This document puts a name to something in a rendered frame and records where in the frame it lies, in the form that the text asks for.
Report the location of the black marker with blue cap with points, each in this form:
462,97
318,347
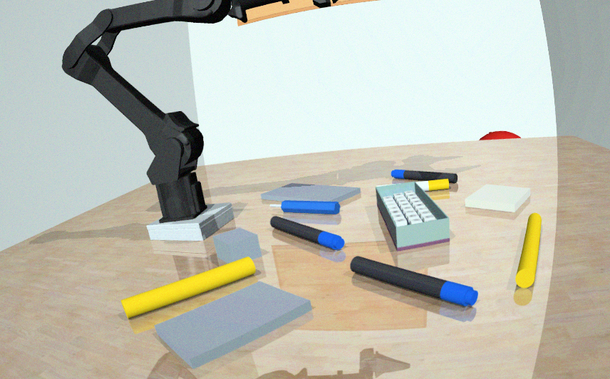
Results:
421,283
426,176
318,236

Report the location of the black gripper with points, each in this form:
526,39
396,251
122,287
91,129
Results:
318,3

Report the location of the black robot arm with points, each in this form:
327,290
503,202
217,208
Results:
172,137

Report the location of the blue stylus with metal tip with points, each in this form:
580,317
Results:
313,207

